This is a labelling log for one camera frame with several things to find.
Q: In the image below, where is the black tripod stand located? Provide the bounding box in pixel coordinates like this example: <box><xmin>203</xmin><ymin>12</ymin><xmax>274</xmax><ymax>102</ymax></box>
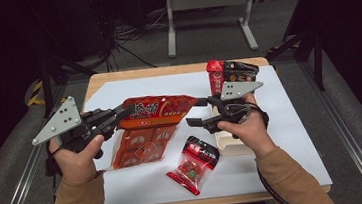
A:
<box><xmin>30</xmin><ymin>49</ymin><xmax>101</xmax><ymax>120</ymax></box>
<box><xmin>264</xmin><ymin>27</ymin><xmax>328</xmax><ymax>96</ymax></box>

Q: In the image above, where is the person's right hand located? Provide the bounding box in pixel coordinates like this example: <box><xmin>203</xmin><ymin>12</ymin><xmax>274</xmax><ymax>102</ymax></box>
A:
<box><xmin>214</xmin><ymin>91</ymin><xmax>278</xmax><ymax>162</ymax></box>

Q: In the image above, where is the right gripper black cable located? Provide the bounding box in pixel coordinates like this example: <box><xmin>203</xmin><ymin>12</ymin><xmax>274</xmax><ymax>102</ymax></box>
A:
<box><xmin>256</xmin><ymin>163</ymin><xmax>298</xmax><ymax>204</ymax></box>

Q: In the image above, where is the yellow and black floor tape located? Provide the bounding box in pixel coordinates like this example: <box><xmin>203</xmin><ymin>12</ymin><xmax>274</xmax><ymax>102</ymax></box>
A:
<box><xmin>24</xmin><ymin>77</ymin><xmax>72</xmax><ymax>108</ymax></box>

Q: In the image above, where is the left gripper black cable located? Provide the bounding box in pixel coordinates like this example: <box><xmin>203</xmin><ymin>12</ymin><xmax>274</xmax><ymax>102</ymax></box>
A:
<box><xmin>42</xmin><ymin>143</ymin><xmax>65</xmax><ymax>196</ymax></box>

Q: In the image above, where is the white table sheet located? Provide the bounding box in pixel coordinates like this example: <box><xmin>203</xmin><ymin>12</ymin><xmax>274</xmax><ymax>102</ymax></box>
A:
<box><xmin>81</xmin><ymin>59</ymin><xmax>334</xmax><ymax>204</ymax></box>

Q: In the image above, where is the large orange seasoning packet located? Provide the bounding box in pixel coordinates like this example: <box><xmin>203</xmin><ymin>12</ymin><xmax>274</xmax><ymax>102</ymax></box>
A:
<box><xmin>105</xmin><ymin>90</ymin><xmax>206</xmax><ymax>171</ymax></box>

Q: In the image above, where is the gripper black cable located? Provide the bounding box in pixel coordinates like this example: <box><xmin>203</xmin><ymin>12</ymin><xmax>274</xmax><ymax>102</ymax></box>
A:
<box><xmin>256</xmin><ymin>163</ymin><xmax>298</xmax><ymax>204</ymax></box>
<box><xmin>42</xmin><ymin>143</ymin><xmax>65</xmax><ymax>196</ymax></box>

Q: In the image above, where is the tangle of floor cables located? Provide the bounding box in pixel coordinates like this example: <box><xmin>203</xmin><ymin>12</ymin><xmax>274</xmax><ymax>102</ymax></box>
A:
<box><xmin>88</xmin><ymin>0</ymin><xmax>169</xmax><ymax>74</ymax></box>

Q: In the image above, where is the aluminium rail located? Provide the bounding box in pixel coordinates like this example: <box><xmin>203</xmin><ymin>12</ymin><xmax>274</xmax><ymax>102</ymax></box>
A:
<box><xmin>299</xmin><ymin>53</ymin><xmax>362</xmax><ymax>204</ymax></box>
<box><xmin>0</xmin><ymin>82</ymin><xmax>79</xmax><ymax>204</ymax></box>

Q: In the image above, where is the person's left hand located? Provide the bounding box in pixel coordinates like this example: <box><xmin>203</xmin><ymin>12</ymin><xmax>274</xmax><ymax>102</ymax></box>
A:
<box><xmin>47</xmin><ymin>133</ymin><xmax>109</xmax><ymax>189</ymax></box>

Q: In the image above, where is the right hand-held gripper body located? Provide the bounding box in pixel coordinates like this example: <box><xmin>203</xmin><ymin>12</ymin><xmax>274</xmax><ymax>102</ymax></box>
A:
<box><xmin>200</xmin><ymin>77</ymin><xmax>269</xmax><ymax>135</ymax></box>

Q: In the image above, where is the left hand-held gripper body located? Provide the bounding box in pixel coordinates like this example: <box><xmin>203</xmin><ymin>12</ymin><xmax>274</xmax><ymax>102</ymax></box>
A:
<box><xmin>27</xmin><ymin>91</ymin><xmax>122</xmax><ymax>165</ymax></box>

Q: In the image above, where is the red and black seasoning packet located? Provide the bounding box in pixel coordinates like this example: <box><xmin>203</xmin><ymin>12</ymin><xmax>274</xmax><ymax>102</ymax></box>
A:
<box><xmin>205</xmin><ymin>54</ymin><xmax>262</xmax><ymax>98</ymax></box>

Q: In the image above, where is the small red black-topped packet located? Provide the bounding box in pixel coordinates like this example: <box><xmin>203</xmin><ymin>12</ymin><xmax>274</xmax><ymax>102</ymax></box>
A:
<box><xmin>162</xmin><ymin>133</ymin><xmax>224</xmax><ymax>199</ymax></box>

